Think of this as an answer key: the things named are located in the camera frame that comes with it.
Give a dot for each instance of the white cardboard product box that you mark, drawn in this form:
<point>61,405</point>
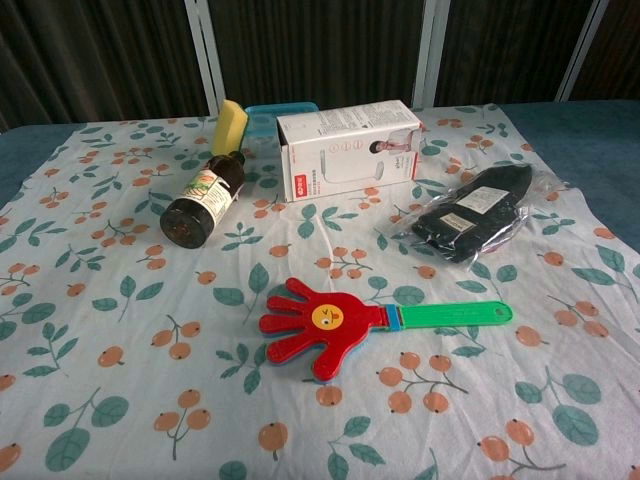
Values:
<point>340,165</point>

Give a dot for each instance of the dark brown glass bottle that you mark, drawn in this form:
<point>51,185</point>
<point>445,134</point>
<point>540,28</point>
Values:
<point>200,205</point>

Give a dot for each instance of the blue clear plastic container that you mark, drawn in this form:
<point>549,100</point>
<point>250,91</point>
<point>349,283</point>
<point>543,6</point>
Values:
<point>261,119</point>

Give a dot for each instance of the yellow sponge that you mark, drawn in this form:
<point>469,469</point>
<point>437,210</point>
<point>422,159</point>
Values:
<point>227,127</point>

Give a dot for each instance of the black socks in plastic bag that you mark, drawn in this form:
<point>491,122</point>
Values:
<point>465,220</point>

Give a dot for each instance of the white floral leaf tablecloth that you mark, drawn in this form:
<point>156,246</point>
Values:
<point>150,310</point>

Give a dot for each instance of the dark ribbed screen panel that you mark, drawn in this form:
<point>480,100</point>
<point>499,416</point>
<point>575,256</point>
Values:
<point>100,55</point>
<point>320,45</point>
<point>620,45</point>
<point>505,45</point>

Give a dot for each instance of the white screen frame post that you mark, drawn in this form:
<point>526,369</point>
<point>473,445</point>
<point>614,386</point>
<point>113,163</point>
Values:
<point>205,55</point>
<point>430,50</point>
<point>582,50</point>

